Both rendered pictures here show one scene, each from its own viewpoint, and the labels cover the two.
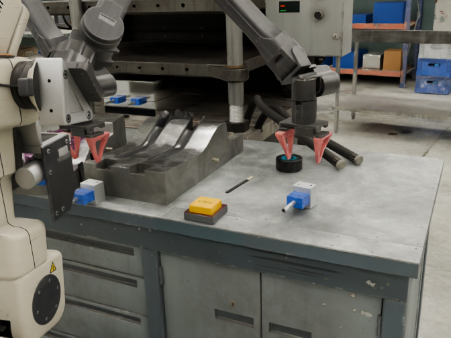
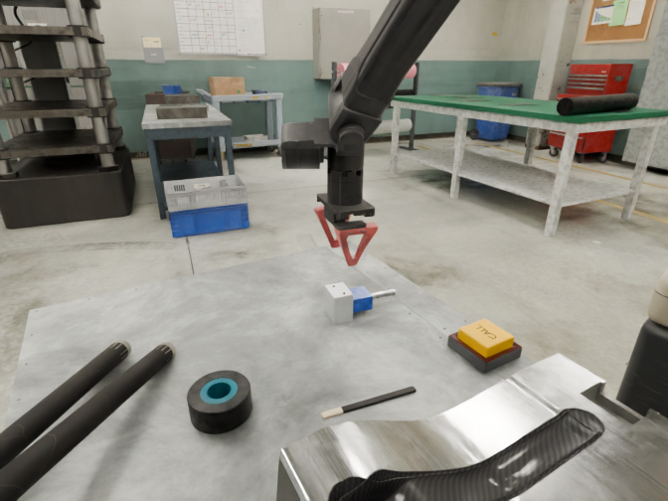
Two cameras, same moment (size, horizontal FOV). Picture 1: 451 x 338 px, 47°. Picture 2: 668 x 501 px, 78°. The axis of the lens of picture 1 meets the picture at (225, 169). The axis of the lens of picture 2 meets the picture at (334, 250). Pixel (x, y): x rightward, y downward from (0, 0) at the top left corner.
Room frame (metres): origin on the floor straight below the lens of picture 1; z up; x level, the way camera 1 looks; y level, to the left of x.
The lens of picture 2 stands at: (1.75, 0.17, 1.22)
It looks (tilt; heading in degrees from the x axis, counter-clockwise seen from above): 24 degrees down; 215
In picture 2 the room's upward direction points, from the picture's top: straight up
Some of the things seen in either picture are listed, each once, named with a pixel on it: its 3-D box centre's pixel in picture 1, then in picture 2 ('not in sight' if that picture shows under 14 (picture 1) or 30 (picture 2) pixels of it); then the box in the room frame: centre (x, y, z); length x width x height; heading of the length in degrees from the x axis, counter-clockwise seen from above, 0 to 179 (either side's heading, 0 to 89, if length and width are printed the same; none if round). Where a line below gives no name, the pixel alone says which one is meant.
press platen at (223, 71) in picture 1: (160, 69); not in sight; (2.57, 0.30, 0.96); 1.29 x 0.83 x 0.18; 64
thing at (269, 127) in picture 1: (160, 108); not in sight; (2.58, 0.31, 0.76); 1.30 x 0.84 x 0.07; 64
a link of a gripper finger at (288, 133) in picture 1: (294, 141); (349, 236); (1.23, -0.17, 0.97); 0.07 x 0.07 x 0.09; 56
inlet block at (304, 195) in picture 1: (296, 201); (362, 297); (1.18, -0.17, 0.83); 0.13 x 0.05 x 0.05; 146
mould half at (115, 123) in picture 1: (61, 149); not in sight; (1.61, 0.52, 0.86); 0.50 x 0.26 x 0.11; 171
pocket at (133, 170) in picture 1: (141, 173); (610, 414); (1.30, 0.22, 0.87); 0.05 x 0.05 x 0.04; 64
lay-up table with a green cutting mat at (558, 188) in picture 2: not in sight; (496, 143); (-2.65, -0.94, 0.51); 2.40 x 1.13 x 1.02; 61
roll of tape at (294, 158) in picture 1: (288, 163); (220, 400); (1.50, -0.19, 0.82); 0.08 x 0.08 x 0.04
